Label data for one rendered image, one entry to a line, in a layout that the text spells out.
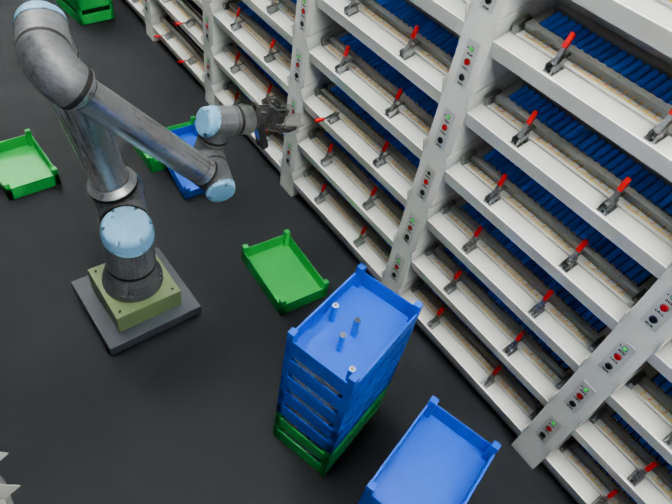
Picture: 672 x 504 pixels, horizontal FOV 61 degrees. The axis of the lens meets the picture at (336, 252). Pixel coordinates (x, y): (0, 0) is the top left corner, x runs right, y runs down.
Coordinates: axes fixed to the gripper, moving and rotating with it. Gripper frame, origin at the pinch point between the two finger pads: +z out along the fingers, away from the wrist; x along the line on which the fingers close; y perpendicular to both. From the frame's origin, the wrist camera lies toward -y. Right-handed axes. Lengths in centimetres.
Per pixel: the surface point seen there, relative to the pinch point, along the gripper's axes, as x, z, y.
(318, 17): 16.5, 9.4, 29.1
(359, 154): -18.5, 14.0, -1.8
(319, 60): 9.7, 9.5, 17.4
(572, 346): -109, 16, 0
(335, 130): -4.1, 14.3, -1.7
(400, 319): -78, -17, -10
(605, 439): -130, 22, -19
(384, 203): -29.3, 24.7, -16.6
